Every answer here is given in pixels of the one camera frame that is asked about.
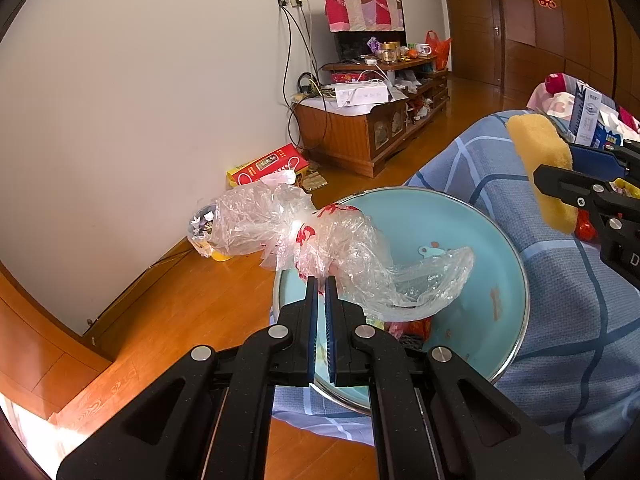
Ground blue plaid tablecloth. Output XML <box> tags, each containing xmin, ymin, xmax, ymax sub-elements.
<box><xmin>272</xmin><ymin>110</ymin><xmax>640</xmax><ymax>471</ymax></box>

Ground light blue enamel basin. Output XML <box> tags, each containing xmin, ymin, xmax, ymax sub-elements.
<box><xmin>272</xmin><ymin>186</ymin><xmax>531</xmax><ymax>416</ymax></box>

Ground white cardboard box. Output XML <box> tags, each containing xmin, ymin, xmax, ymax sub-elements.
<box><xmin>334</xmin><ymin>81</ymin><xmax>390</xmax><ymax>109</ymax></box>

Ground dark wooden door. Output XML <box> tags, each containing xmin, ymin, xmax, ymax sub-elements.
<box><xmin>442</xmin><ymin>0</ymin><xmax>504</xmax><ymax>87</ymax></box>

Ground clear plastic bag red print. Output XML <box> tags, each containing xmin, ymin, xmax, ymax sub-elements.
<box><xmin>210</xmin><ymin>182</ymin><xmax>475</xmax><ymax>322</ymax></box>

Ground black television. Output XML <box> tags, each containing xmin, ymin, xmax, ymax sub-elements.
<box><xmin>334</xmin><ymin>27</ymin><xmax>409</xmax><ymax>64</ymax></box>

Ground white milk carton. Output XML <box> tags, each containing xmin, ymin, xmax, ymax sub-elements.
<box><xmin>570</xmin><ymin>82</ymin><xmax>617</xmax><ymax>149</ymax></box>

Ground wooden television cabinet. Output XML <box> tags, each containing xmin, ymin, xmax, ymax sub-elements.
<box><xmin>291</xmin><ymin>55</ymin><xmax>451</xmax><ymax>179</ymax></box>

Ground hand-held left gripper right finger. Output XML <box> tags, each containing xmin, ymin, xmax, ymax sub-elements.
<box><xmin>324</xmin><ymin>275</ymin><xmax>586</xmax><ymax>480</ymax></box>

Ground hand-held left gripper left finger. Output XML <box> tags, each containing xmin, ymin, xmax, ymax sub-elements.
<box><xmin>56</xmin><ymin>275</ymin><xmax>321</xmax><ymax>480</ymax></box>

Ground hanging power cables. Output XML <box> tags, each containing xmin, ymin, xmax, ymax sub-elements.
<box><xmin>279</xmin><ymin>2</ymin><xmax>332</xmax><ymax>152</ymax></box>

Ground wooden wardrobe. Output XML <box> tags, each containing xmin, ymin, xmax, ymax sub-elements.
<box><xmin>495</xmin><ymin>0</ymin><xmax>640</xmax><ymax>117</ymax></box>

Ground orange plastic bag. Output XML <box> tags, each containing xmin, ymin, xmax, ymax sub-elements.
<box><xmin>425</xmin><ymin>30</ymin><xmax>453</xmax><ymax>70</ymax></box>

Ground cardboard scraps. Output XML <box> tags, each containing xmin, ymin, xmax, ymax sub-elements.
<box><xmin>302</xmin><ymin>167</ymin><xmax>329</xmax><ymax>192</ymax></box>

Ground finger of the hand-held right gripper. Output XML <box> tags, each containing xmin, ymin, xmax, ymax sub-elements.
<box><xmin>567</xmin><ymin>139</ymin><xmax>640</xmax><ymax>183</ymax></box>
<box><xmin>532</xmin><ymin>164</ymin><xmax>640</xmax><ymax>211</ymax></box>

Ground yellow sponge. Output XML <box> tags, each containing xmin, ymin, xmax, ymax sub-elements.
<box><xmin>506</xmin><ymin>114</ymin><xmax>581</xmax><ymax>235</ymax></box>

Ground blue drink carton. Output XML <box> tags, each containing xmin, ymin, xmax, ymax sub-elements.
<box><xmin>592</xmin><ymin>110</ymin><xmax>640</xmax><ymax>150</ymax></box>

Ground white paper bag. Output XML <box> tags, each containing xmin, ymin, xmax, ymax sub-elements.
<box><xmin>259</xmin><ymin>169</ymin><xmax>302</xmax><ymax>190</ymax></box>

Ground red cardboard box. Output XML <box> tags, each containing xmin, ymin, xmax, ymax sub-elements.
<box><xmin>226</xmin><ymin>143</ymin><xmax>311</xmax><ymax>189</ymax></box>

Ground clear bag of scraps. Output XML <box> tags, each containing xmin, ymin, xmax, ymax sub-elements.
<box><xmin>186</xmin><ymin>202</ymin><xmax>234</xmax><ymax>262</ymax></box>

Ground red pink television cover cloth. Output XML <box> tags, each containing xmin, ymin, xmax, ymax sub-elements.
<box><xmin>320</xmin><ymin>0</ymin><xmax>405</xmax><ymax>34</ymax></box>

